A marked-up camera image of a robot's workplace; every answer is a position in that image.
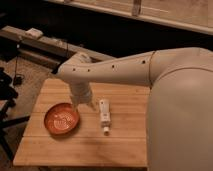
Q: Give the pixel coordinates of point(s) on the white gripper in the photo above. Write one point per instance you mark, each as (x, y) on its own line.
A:
(81, 93)

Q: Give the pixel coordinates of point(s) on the white plastic bottle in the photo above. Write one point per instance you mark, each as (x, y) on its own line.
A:
(105, 116)

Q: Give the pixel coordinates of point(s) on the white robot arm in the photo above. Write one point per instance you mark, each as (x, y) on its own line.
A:
(179, 118)

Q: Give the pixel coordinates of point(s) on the orange ceramic bowl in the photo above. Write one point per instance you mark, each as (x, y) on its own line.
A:
(61, 119)

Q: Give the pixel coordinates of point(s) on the wooden slat table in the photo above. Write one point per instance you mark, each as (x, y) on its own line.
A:
(87, 145)

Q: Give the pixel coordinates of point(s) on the long wooden beam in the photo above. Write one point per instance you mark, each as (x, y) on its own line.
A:
(51, 45)

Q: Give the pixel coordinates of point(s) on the small white box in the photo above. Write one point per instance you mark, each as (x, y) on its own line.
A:
(34, 33)

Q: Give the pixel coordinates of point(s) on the wooden upper shelf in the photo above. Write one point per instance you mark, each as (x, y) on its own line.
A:
(193, 15)

